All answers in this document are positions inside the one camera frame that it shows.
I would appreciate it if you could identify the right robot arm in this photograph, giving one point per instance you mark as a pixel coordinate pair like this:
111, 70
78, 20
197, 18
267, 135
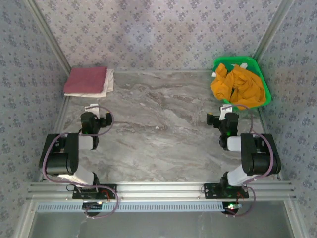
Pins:
260, 158

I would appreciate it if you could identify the grey metal panel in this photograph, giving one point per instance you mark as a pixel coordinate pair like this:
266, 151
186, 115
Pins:
161, 225

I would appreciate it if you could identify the aluminium corner post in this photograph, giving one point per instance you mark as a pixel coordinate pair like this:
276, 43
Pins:
272, 32
49, 37

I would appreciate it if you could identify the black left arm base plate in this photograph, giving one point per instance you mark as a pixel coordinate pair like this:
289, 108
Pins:
84, 194

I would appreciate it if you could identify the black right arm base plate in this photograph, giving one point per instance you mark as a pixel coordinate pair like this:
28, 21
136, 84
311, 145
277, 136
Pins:
215, 192

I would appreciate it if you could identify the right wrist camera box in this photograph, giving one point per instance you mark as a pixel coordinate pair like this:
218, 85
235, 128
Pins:
231, 117

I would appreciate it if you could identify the folded white t-shirt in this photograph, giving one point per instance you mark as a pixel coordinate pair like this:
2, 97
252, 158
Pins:
109, 81

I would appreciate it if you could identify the yellow printed t-shirt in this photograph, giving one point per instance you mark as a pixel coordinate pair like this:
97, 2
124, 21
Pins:
240, 84

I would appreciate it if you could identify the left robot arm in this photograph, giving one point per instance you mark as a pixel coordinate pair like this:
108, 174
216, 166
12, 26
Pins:
62, 153

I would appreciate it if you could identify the small circuit board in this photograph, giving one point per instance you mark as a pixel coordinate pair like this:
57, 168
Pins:
232, 207
92, 204

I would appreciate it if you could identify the aluminium cross rail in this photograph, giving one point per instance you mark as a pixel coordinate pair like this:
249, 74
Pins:
161, 189

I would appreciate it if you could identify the folded maroon t-shirt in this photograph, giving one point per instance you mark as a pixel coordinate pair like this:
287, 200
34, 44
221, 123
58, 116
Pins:
85, 79

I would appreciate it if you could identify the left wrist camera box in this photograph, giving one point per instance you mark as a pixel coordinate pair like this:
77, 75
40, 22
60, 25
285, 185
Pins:
88, 117

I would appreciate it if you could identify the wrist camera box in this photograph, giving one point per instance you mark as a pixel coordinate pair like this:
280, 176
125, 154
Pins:
231, 117
88, 117

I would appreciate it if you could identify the green plastic basket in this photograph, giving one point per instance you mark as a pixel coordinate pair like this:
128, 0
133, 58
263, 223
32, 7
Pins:
262, 74

